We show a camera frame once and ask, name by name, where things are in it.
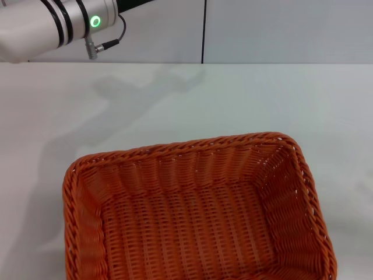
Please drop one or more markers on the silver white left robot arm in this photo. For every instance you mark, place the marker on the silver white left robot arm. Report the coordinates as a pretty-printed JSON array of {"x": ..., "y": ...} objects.
[{"x": 35, "y": 26}]

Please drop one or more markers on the orange woven basket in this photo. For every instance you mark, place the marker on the orange woven basket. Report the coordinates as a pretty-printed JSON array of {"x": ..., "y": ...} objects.
[{"x": 198, "y": 216}]

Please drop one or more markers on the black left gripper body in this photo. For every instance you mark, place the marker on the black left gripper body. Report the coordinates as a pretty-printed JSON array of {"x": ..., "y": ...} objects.
[{"x": 131, "y": 4}]

